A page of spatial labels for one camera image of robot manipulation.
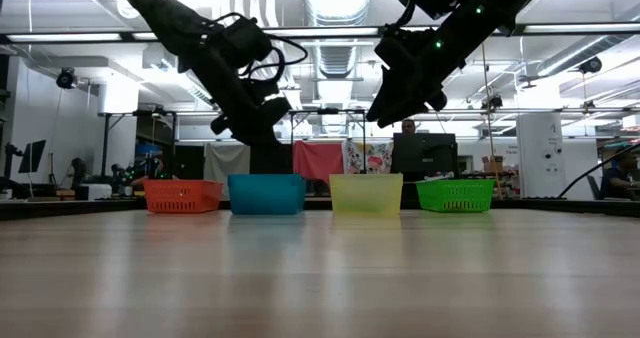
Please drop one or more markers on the floral patterned cloth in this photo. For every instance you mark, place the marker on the floral patterned cloth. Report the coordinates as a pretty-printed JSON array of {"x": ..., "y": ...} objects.
[{"x": 372, "y": 158}]

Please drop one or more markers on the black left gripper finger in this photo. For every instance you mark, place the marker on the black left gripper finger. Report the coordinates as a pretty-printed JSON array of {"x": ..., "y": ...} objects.
[
  {"x": 246, "y": 130},
  {"x": 270, "y": 133}
]

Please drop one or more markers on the black monitor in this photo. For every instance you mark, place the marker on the black monitor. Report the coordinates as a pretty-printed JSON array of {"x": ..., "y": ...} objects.
[
  {"x": 32, "y": 155},
  {"x": 425, "y": 153}
]

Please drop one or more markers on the grey hanging cloth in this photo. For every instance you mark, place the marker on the grey hanging cloth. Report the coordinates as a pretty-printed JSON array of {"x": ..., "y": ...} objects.
[{"x": 225, "y": 160}]

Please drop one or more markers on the white pillar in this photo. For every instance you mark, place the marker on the white pillar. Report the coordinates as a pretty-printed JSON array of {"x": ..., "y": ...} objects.
[{"x": 537, "y": 153}]

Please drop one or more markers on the blue plastic bin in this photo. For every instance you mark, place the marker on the blue plastic bin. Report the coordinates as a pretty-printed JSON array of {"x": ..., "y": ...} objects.
[{"x": 265, "y": 195}]

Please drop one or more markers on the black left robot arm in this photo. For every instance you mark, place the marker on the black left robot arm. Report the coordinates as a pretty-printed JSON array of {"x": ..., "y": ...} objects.
[{"x": 175, "y": 23}]

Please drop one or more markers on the red hanging cloth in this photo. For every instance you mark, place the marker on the red hanging cloth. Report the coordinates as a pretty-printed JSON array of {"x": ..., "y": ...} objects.
[{"x": 317, "y": 160}]

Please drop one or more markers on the yellow translucent plastic bin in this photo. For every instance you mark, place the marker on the yellow translucent plastic bin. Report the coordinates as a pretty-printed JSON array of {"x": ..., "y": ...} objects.
[{"x": 367, "y": 195}]

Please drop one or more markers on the black background robot arm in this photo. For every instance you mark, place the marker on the black background robot arm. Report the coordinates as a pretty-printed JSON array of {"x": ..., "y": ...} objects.
[{"x": 122, "y": 173}]

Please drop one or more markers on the black aluminium table frame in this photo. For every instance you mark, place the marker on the black aluminium table frame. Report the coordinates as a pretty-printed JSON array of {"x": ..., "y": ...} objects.
[{"x": 75, "y": 209}]

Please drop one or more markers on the cardboard box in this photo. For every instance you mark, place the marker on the cardboard box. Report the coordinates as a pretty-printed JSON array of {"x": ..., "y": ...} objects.
[{"x": 492, "y": 165}]

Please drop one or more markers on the green mesh basket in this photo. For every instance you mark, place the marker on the green mesh basket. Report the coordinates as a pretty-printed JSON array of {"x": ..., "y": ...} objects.
[{"x": 455, "y": 195}]

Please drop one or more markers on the person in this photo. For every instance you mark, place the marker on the person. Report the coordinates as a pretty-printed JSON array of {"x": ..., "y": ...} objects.
[
  {"x": 620, "y": 175},
  {"x": 408, "y": 126}
]

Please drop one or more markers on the orange mesh basket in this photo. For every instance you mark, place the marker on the orange mesh basket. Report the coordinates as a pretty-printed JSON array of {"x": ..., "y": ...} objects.
[{"x": 182, "y": 198}]

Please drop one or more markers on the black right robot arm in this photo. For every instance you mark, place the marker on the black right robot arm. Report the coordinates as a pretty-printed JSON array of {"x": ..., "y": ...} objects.
[{"x": 480, "y": 8}]

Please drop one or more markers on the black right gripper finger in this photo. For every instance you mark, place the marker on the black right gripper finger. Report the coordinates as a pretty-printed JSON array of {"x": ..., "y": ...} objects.
[
  {"x": 382, "y": 100},
  {"x": 405, "y": 114}
]

